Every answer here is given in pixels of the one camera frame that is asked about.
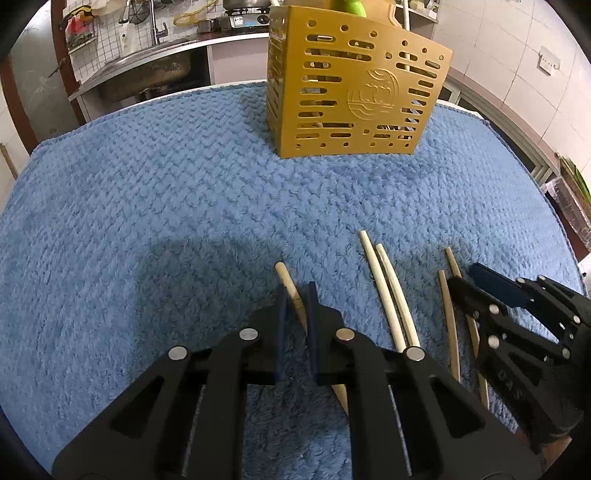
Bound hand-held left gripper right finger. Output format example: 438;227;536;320
307;281;544;480

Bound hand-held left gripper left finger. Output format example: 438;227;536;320
51;282;291;480

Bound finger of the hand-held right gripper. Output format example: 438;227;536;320
470;262;591;356
448;276;585;450

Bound wooden chopstick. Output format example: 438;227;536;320
444;247;490;411
359;230;409;354
438;270;462;383
375;243;422;349
274;262;349;414
401;0;413;73

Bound yellow perforated utensil holder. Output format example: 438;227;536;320
266;0;453;159

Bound plastic covered side table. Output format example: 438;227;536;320
544;178;591;252

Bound green vegetables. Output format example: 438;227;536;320
560;156;591;205

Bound blue textured blanket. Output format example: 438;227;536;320
0;82;587;480

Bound steel kitchen sink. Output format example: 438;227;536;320
69;39;209;103

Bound gas stove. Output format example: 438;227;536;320
212;13;271;36

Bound wooden stick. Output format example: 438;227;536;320
0;143;20;182

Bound metal faucet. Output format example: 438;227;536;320
119;0;170;47

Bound brown frosted glass door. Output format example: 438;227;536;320
0;0;89;156

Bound white wall socket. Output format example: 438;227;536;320
539;45;562;73

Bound yellow hose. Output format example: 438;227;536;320
172;8;207;29

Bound wire wall basket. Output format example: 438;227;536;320
62;4;98;52

